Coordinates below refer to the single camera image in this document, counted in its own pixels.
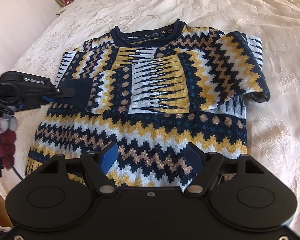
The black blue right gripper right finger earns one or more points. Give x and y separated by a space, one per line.
206 166

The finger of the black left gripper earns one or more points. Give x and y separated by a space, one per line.
58 94

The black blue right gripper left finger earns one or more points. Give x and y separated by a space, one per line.
96 166

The navy yellow white knit sweater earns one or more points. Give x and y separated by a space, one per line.
152 92

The red white pompom garment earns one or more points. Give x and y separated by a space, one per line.
8 127

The white bedside table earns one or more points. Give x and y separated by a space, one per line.
63 9

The cream embroidered bedspread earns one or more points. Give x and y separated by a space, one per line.
273 127

